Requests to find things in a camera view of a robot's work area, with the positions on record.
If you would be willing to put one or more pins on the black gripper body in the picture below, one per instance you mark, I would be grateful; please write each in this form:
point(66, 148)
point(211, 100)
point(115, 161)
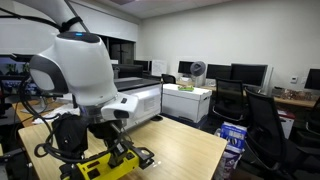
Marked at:
point(110, 133)

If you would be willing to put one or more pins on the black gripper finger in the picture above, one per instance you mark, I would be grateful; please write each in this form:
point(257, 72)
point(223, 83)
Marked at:
point(117, 155)

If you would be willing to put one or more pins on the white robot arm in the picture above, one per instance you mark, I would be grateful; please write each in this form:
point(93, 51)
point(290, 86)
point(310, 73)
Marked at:
point(78, 63)

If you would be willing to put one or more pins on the yellow power strip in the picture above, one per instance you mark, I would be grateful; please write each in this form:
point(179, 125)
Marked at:
point(99, 168)

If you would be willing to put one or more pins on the white printer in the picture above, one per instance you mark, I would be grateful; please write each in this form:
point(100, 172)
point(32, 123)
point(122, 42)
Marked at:
point(149, 94)

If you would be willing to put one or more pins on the small black chair back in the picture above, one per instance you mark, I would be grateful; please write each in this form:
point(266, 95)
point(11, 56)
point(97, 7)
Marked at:
point(166, 78)

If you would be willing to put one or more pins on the white storage box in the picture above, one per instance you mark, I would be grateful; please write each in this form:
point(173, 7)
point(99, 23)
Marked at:
point(192, 105)

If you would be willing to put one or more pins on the green object on box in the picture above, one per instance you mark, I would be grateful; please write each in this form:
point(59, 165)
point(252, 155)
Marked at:
point(185, 88)

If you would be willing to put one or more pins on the black monitor far left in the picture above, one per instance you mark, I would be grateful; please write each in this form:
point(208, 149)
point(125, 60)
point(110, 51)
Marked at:
point(184, 67)

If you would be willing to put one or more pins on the black monitor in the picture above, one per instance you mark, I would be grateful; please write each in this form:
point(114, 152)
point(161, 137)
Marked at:
point(218, 71)
point(250, 75)
point(184, 67)

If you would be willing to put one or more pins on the grey desk fan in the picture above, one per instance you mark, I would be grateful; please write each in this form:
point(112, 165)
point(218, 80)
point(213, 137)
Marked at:
point(197, 70)

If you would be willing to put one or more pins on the left workstation monitor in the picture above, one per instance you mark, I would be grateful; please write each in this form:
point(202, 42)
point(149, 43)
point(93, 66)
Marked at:
point(13, 68)

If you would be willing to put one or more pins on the blue white cardboard box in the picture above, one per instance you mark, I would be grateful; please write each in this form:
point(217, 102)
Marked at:
point(235, 137)

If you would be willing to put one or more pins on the black mesh office chair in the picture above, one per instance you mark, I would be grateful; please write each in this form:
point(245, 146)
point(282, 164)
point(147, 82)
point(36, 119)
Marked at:
point(229, 100)

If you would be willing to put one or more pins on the black monitor centre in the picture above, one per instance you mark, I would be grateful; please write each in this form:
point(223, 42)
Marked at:
point(250, 75)

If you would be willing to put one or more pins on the black office chair near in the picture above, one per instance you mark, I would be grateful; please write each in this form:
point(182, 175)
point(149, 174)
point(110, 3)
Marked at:
point(265, 138)

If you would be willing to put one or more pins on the black chair right edge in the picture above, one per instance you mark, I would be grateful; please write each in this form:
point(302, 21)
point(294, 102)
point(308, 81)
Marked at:
point(309, 134)

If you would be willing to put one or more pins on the black monitor right edge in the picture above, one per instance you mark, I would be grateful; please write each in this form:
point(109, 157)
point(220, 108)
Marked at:
point(313, 79)

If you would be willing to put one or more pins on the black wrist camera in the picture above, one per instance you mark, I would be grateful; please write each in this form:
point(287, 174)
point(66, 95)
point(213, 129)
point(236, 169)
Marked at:
point(70, 132)

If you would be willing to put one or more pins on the wall thermostat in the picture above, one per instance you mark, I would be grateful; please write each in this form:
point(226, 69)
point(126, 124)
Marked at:
point(294, 79)

